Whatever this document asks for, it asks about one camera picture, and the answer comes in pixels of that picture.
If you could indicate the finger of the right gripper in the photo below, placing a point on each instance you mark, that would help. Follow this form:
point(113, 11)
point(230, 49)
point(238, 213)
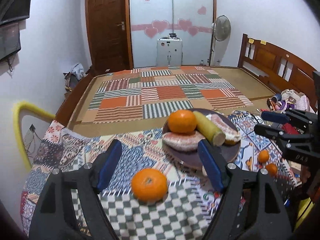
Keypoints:
point(277, 116)
point(270, 131)

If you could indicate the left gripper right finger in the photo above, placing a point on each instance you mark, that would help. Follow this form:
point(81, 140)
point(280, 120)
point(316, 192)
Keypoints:
point(214, 165)

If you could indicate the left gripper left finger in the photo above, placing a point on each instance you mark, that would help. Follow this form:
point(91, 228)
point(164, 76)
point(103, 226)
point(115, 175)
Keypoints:
point(105, 165)

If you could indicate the medium orange with sticker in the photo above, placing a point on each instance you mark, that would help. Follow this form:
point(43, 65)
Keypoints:
point(149, 185)

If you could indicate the large orange with Dole sticker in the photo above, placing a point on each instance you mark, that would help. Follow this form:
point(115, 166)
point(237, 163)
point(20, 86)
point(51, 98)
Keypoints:
point(182, 121)

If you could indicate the plush toy clutter pile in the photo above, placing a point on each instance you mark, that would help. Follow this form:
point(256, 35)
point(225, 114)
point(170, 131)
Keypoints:
point(289, 99)

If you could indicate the dark purple plate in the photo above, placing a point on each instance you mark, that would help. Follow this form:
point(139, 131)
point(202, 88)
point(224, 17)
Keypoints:
point(191, 159)

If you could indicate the wrapped yellow corn piece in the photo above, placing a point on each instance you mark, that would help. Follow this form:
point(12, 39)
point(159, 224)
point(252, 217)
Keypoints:
point(233, 136)

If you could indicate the pink wrapped sweet potato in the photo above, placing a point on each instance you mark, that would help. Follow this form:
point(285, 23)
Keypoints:
point(183, 142)

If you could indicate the small tangerine near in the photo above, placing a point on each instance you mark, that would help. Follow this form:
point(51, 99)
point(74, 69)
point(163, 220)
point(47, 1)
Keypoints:
point(272, 169)

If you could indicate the small tangerine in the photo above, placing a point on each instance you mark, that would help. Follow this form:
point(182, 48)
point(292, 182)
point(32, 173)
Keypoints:
point(263, 156)
point(272, 169)

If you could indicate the small tangerine far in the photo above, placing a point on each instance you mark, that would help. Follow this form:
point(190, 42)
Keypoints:
point(263, 156)

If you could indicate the wooden bed headboard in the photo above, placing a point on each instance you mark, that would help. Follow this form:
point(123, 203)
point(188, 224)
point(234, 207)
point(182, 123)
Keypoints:
point(277, 68)

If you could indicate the colourful patchwork cloth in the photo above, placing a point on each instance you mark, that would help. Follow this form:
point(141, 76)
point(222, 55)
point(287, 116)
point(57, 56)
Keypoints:
point(59, 202)

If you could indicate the wooden bed footboard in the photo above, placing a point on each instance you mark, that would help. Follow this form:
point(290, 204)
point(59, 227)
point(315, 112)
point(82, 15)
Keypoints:
point(67, 108)

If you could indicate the striped patchwork bed mat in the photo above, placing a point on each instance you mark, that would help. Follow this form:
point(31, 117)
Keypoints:
point(153, 93)

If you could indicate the yellow foam tube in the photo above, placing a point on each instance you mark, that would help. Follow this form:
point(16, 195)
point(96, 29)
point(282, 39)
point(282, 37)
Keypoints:
point(29, 122)

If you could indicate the white standing fan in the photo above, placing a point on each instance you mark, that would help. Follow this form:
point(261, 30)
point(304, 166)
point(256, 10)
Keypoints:
point(221, 31)

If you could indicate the white appliance box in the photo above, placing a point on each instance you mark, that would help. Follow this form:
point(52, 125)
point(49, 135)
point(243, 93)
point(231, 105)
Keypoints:
point(169, 51)

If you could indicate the frosted wardrobe with hearts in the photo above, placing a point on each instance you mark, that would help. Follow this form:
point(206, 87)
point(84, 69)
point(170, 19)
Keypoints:
point(190, 20)

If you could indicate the brown wooden door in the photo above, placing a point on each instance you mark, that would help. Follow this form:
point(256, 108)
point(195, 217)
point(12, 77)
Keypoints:
point(107, 35)

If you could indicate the bag pile by wall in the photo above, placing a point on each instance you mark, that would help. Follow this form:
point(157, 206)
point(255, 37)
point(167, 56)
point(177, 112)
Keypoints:
point(74, 76)

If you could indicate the small black wall monitor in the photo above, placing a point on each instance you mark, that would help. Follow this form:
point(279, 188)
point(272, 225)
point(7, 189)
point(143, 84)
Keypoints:
point(9, 40)

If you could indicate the wall mounted black television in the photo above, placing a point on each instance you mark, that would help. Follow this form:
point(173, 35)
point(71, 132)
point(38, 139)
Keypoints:
point(18, 10)

